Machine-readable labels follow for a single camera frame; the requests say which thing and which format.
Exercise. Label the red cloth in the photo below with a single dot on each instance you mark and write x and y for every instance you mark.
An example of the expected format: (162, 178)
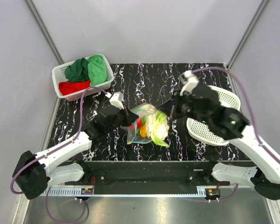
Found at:
(67, 88)

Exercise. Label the black marble pattern mat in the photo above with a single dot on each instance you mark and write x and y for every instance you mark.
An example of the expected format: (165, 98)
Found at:
(140, 83)

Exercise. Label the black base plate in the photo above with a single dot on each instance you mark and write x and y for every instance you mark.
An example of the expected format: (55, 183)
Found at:
(165, 177)

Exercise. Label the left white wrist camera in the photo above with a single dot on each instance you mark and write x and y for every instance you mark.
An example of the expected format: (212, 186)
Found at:
(116, 99)

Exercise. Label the left aluminium frame post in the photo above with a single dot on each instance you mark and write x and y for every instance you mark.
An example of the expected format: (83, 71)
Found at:
(43, 29)

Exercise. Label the right aluminium frame post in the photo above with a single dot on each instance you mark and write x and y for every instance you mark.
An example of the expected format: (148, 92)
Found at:
(260, 10)

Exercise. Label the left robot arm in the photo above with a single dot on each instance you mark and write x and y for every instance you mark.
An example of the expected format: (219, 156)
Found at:
(34, 173)

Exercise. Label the light green cloth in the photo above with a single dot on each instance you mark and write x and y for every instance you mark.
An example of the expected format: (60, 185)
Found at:
(97, 71)

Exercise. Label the fake orange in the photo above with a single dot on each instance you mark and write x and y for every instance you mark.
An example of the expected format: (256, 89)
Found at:
(143, 131)

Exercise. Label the fake red apple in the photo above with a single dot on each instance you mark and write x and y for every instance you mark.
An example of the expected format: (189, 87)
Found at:
(136, 124)

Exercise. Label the white oval basket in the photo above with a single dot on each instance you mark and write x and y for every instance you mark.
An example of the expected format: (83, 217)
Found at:
(201, 132)

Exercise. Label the aluminium frame post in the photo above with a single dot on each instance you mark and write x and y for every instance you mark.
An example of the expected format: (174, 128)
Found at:
(260, 10)
(43, 29)

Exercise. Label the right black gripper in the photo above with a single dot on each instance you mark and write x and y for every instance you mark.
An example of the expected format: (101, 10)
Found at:
(173, 106)

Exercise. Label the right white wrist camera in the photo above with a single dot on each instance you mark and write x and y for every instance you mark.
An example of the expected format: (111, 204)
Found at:
(189, 81)

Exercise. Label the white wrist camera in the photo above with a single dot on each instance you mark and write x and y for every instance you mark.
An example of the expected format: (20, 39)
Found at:
(116, 99)
(189, 81)

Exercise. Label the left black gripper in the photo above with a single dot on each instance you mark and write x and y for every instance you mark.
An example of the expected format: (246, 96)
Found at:
(130, 117)

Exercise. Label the fake white cauliflower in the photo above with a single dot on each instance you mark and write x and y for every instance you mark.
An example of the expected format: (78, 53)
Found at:
(157, 128)

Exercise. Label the clear zip top bag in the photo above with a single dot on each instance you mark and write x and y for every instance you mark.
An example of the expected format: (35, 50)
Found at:
(133, 131)

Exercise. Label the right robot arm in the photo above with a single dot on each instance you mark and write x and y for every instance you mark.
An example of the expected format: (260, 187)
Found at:
(202, 104)

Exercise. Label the white rectangular basket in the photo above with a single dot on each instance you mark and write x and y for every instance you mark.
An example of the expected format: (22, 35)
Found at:
(59, 76)

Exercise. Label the dark green cloth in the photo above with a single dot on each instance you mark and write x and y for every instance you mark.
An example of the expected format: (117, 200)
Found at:
(78, 71)

